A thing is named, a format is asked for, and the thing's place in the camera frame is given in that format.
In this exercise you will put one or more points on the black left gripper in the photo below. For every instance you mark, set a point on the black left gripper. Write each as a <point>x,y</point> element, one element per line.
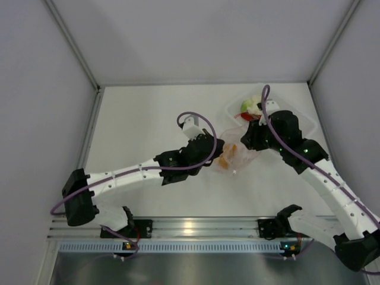
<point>218,148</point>

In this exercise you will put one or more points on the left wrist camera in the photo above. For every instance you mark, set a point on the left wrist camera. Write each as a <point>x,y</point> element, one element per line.
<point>191,128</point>

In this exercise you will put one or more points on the left aluminium corner post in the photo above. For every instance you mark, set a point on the left aluminium corner post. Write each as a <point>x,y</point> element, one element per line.
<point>67,35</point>

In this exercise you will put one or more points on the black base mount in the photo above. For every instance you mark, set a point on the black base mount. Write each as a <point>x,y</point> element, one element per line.
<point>272,228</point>
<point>142,228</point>

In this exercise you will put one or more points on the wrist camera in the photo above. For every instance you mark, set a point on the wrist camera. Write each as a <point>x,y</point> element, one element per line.
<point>270,108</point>
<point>191,128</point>

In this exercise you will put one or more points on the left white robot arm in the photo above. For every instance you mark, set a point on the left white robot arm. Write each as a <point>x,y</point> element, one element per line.
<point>88,197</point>

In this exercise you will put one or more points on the red toy lobster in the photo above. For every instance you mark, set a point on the red toy lobster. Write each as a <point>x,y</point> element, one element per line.
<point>247,116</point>

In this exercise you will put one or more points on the white perforated plastic basket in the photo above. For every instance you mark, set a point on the white perforated plastic basket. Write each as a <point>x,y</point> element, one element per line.
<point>278,99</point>

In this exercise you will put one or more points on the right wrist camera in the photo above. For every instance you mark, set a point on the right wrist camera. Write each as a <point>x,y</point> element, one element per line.
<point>270,108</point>

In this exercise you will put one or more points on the orange toy food piece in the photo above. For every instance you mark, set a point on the orange toy food piece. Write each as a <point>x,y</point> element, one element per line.
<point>225,160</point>

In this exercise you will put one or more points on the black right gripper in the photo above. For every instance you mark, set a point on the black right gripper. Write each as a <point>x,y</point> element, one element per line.
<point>250,139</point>

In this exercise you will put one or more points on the white toy cauliflower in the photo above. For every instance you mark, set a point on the white toy cauliflower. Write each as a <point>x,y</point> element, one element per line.
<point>250,105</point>

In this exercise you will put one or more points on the clear zip top bag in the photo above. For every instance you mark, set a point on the clear zip top bag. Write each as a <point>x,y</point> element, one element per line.
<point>235,156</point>

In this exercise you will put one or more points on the white slotted cable duct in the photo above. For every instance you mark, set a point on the white slotted cable duct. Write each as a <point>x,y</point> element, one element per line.
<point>180,247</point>

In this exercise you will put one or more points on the right aluminium corner post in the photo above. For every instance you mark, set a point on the right aluminium corner post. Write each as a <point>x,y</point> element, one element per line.
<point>332,43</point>

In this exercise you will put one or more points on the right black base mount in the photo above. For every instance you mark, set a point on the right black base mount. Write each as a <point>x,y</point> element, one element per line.
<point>272,228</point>

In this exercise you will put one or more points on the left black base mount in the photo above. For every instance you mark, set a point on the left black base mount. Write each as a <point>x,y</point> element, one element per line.
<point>142,228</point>

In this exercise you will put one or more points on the aluminium mounting rail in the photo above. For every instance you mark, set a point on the aluminium mounting rail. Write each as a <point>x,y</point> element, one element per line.
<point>168,228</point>

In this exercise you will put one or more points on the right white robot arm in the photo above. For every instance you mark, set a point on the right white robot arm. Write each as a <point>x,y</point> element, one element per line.
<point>355,236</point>

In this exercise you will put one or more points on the aluminium corner post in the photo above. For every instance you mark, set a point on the aluminium corner post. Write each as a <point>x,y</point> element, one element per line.
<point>332,43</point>
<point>67,35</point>

